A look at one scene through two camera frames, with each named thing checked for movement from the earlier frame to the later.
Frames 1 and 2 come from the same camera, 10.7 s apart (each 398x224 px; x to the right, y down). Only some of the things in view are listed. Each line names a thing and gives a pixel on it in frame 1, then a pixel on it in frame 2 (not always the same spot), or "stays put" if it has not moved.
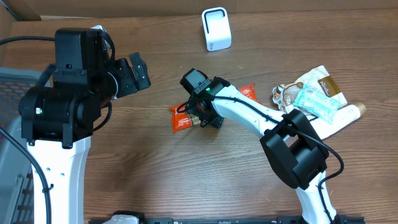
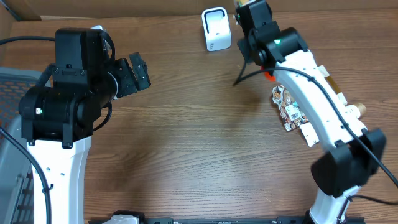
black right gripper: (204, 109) -> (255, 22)
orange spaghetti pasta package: (183, 119) -> (266, 74)
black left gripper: (130, 84) stays put
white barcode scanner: (216, 28) stays put
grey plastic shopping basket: (16, 183) stays put
